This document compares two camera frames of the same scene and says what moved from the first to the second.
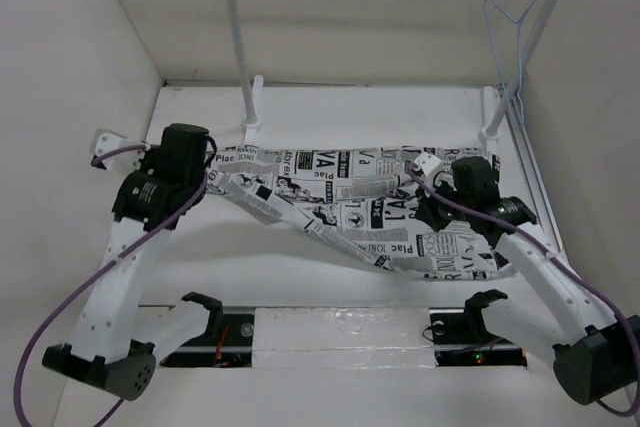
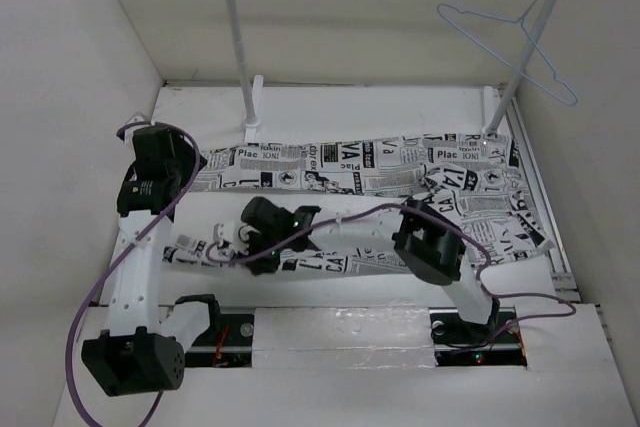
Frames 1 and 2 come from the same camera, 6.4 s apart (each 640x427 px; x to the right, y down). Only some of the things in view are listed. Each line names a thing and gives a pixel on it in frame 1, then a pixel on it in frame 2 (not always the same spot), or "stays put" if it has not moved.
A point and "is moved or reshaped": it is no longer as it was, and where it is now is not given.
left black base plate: [204, 351] stays put
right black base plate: [461, 338] stays put
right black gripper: [425, 212] -> [261, 266]
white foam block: [338, 337] stays put
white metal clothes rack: [491, 117] stays put
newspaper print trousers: [365, 202] is moved or reshaped
